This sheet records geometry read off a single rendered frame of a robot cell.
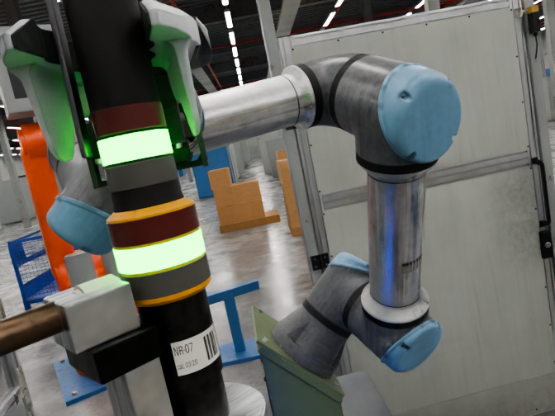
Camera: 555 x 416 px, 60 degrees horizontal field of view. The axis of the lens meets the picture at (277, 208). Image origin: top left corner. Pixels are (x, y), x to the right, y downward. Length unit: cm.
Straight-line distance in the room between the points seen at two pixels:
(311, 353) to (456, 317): 156
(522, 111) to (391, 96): 188
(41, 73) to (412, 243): 60
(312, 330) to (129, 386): 74
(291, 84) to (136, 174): 49
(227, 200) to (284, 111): 878
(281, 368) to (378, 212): 38
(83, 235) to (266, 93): 32
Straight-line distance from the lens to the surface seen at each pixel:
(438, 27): 232
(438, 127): 65
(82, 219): 49
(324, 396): 99
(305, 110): 70
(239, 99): 66
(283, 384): 96
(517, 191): 247
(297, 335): 97
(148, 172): 23
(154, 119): 23
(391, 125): 61
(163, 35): 23
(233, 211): 946
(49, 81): 26
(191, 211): 23
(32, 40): 23
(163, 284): 23
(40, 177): 418
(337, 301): 94
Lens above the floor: 159
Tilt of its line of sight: 8 degrees down
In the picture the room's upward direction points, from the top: 11 degrees counter-clockwise
